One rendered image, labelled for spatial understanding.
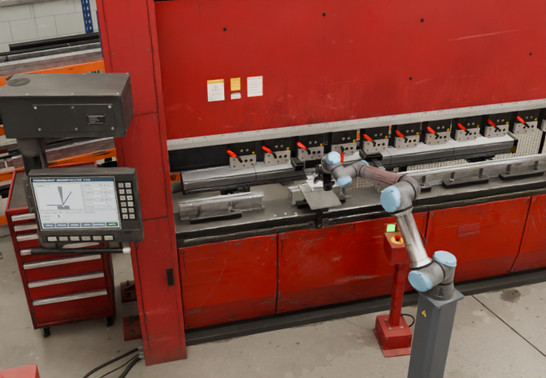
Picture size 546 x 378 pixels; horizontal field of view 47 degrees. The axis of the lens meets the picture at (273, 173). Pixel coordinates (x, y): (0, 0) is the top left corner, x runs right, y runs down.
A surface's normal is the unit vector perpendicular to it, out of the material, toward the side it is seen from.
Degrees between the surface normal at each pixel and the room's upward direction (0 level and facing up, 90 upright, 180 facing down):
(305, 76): 90
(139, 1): 90
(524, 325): 0
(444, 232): 90
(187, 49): 90
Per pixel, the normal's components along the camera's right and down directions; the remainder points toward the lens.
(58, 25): 0.47, 0.43
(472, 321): 0.00, -0.87
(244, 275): 0.25, 0.48
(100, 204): 0.04, 0.49
